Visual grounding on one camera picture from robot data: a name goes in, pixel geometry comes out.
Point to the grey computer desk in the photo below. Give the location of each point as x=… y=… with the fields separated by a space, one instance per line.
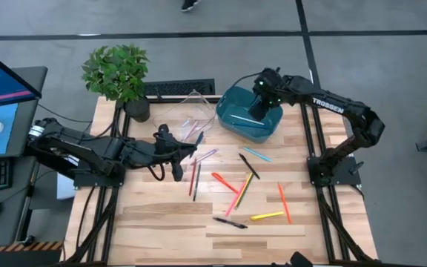
x=11 y=215

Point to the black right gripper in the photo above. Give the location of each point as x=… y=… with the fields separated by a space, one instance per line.
x=267 y=87

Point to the slim black pen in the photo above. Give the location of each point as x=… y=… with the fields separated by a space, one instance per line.
x=249 y=166

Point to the teal plastic bin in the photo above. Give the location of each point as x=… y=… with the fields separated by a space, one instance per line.
x=232 y=107

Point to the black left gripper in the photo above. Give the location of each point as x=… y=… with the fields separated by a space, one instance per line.
x=169 y=152

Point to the pink pen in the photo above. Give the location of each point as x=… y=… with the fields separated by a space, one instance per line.
x=191 y=130

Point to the yellow pen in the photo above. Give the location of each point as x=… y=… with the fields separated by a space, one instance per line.
x=267 y=216

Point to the white box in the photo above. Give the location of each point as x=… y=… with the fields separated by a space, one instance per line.
x=64 y=189

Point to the orange pencil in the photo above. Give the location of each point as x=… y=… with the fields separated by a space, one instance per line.
x=284 y=203

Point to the translucent purple pen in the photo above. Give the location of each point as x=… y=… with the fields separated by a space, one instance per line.
x=206 y=155

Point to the black aluminium table frame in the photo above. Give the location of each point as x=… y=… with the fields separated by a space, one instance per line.
x=169 y=99

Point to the yellow pencil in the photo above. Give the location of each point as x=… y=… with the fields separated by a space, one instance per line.
x=242 y=191

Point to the green potted plant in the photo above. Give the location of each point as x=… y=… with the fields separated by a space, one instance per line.
x=117 y=70

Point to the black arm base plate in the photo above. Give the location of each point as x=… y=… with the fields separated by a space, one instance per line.
x=343 y=172
x=98 y=180

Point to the yellow black hazard strip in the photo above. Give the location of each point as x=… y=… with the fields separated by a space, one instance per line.
x=20 y=246

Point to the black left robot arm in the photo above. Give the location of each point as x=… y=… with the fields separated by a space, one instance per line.
x=98 y=148

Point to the black pencil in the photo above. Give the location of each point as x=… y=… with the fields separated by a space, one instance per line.
x=196 y=182

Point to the clear plastic bin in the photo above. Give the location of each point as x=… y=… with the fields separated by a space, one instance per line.
x=172 y=118

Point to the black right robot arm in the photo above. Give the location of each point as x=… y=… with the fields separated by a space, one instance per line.
x=328 y=104

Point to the person's shoe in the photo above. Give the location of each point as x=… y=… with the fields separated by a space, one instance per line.
x=189 y=4

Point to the turquoise pen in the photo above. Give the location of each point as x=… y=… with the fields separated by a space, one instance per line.
x=257 y=154

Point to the pale lilac pen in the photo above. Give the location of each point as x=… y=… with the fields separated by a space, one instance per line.
x=186 y=122

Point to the pink pencil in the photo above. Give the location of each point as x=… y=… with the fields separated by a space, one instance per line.
x=234 y=199

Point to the orange pen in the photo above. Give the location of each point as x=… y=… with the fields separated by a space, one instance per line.
x=222 y=181

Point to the black Pilot gel pen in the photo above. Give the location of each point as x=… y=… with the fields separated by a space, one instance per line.
x=230 y=223

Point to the black rounded object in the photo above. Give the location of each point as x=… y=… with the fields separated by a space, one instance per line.
x=300 y=260

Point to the red pencil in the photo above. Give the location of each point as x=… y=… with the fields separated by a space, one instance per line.
x=192 y=178

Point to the white pencil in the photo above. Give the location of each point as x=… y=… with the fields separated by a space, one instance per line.
x=247 y=119

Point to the dark blue pen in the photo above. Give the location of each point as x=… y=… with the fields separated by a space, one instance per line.
x=199 y=139

